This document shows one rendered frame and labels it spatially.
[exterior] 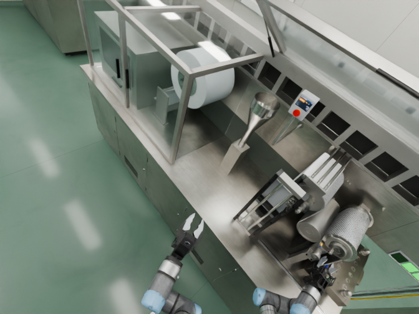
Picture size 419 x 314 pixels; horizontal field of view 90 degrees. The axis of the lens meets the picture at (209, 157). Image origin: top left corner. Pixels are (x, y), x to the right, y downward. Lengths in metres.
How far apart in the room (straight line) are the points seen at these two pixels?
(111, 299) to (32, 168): 1.46
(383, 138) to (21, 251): 2.54
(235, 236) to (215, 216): 0.17
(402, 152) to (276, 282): 0.89
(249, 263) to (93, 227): 1.46
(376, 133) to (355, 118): 0.12
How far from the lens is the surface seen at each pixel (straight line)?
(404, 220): 1.44
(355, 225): 1.27
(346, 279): 1.51
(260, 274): 1.36
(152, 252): 2.15
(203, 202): 1.36
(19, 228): 2.43
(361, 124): 1.24
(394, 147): 1.26
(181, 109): 1.08
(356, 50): 0.75
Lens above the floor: 2.10
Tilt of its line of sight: 50 degrees down
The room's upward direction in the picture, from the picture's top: 24 degrees clockwise
